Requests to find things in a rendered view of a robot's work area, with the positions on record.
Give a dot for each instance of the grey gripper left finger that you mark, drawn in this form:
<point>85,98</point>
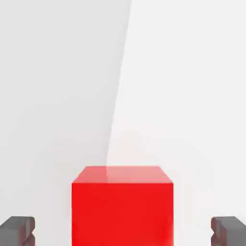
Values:
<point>13,232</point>

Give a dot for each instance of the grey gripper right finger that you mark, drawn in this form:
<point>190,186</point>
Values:
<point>230,232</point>

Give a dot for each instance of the small red cube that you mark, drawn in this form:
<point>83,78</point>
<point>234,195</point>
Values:
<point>123,211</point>

